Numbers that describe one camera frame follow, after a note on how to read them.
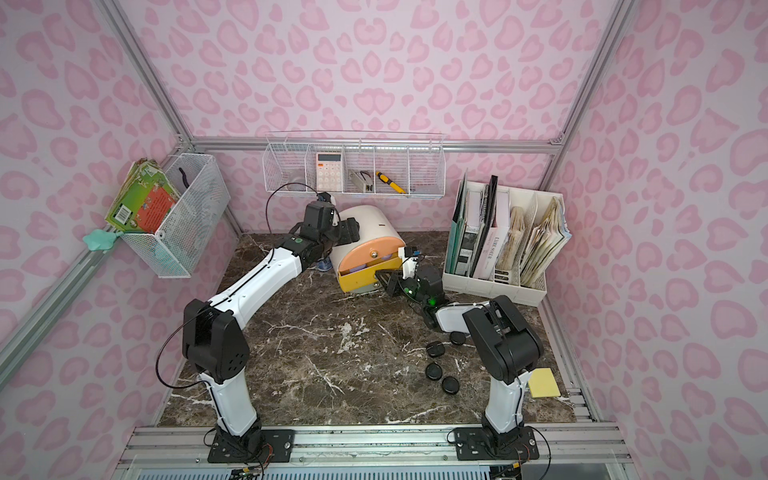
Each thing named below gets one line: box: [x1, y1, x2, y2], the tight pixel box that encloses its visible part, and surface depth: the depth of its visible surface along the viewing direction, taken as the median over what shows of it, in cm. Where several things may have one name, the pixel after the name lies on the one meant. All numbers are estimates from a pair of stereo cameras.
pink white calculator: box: [316, 152, 343, 192], surface depth 97 cm
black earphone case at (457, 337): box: [450, 331, 466, 345], surface depth 92 cm
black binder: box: [470, 175, 498, 278], surface depth 88 cm
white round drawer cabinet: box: [333, 205, 406, 293], surface depth 89 cm
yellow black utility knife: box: [376, 171, 407, 194], surface depth 100 cm
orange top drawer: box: [340, 237, 406, 272], surface depth 87 cm
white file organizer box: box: [442, 180, 565, 307], surface depth 96 cm
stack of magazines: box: [520, 196, 572, 287], surface depth 90 cm
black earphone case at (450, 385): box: [442, 376, 460, 395], surface depth 84 cm
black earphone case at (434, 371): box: [425, 362, 443, 381], surface depth 86 cm
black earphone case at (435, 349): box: [426, 341, 445, 358], surface depth 90 cm
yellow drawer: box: [338, 252, 403, 293], surface depth 90 cm
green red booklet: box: [105, 158, 181, 233], surface depth 73 cm
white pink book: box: [474, 190, 510, 280], surface depth 91 cm
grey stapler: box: [348, 169, 366, 193], surface depth 102 cm
